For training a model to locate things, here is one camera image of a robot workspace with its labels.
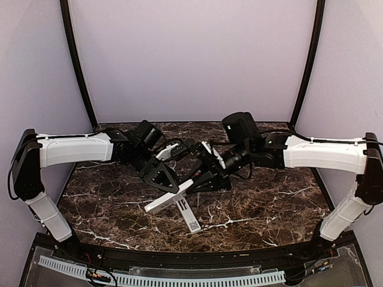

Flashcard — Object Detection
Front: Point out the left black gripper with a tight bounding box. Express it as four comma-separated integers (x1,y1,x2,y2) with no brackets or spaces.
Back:
131,146,187,197

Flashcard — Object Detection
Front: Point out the small white remote control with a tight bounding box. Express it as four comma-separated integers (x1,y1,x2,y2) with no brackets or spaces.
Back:
144,179,193,214

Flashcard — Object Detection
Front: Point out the long white remote control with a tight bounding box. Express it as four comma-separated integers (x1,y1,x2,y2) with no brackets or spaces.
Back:
176,198,201,233

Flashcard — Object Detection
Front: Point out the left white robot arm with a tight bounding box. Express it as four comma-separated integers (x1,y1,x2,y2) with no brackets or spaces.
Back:
7,120,179,261

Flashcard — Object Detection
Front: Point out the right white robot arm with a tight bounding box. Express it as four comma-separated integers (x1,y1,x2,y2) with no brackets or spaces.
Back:
186,112,382,259

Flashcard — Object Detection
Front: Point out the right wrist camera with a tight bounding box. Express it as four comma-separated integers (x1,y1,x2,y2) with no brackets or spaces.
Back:
190,141,226,170

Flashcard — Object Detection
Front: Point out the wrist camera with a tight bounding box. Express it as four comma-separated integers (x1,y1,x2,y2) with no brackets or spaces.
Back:
154,139,190,162
190,141,226,170

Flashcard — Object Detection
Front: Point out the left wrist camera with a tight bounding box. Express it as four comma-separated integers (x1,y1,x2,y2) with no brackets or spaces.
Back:
154,139,190,162

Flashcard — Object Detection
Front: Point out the black front table rail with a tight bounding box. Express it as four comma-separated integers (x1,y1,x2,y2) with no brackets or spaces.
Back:
45,238,338,270

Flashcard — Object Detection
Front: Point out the white slotted cable duct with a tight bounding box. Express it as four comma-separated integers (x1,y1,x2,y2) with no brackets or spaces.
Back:
38,255,285,286

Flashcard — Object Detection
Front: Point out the left black frame post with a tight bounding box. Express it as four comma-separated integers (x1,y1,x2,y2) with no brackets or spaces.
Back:
59,0,98,129

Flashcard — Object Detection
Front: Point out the black frame post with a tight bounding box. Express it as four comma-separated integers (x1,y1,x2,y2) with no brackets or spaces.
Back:
289,0,326,130
59,0,98,129

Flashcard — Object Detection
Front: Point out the right black frame post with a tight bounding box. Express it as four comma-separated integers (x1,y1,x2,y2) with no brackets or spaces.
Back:
289,0,326,130

